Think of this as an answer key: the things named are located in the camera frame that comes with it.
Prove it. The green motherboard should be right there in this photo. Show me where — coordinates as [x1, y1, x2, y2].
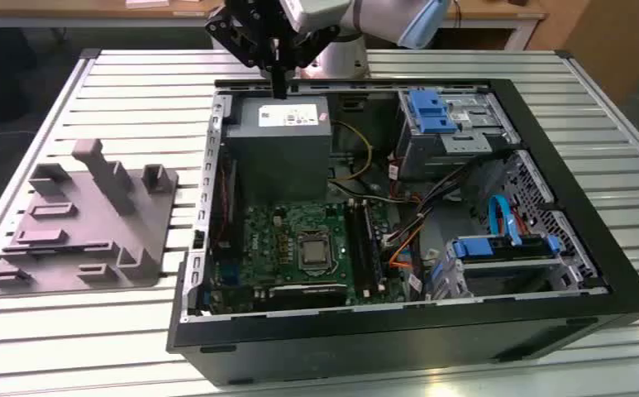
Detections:
[209, 198, 409, 309]

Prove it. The grey power supply unit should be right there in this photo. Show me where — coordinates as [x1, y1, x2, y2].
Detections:
[223, 97, 335, 204]

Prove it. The blue flat data cable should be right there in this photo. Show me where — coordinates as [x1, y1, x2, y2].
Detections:
[427, 256, 454, 299]
[487, 193, 526, 248]

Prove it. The wooden desk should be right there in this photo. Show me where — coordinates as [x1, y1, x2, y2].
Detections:
[0, 0, 551, 50]

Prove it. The black graphics card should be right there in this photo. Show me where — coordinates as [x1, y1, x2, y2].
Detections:
[266, 280, 349, 309]

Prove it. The hard disk in blue carrier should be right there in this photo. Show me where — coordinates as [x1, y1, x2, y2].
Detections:
[451, 234, 562, 261]

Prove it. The black cable bundle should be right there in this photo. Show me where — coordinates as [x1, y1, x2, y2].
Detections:
[382, 149, 519, 249]

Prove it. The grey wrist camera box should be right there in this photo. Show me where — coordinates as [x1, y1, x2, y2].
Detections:
[279, 0, 354, 34]

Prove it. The orange yellow wire bundle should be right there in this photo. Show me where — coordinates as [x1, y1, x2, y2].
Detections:
[387, 243, 415, 270]

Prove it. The black PC case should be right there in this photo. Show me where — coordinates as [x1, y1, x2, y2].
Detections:
[165, 77, 639, 388]

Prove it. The silver metal disk bay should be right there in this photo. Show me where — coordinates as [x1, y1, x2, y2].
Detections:
[445, 235, 599, 299]

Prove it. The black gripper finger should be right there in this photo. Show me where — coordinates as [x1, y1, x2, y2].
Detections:
[203, 8, 282, 99]
[278, 25, 342, 99]

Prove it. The silver CPU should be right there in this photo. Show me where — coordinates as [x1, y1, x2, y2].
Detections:
[301, 242, 331, 265]

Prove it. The grey parts rack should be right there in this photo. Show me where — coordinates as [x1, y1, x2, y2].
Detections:
[0, 138, 181, 298]

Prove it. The brown wooden cabinet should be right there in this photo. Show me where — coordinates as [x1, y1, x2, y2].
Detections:
[563, 0, 639, 107]

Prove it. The silver metal drive cage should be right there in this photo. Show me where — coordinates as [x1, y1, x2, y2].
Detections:
[399, 87, 522, 181]

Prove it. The metal socket cover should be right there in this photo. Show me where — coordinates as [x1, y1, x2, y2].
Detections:
[295, 230, 339, 278]

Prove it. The blue plastic drive latch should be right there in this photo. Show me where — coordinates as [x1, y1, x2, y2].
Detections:
[406, 89, 458, 134]

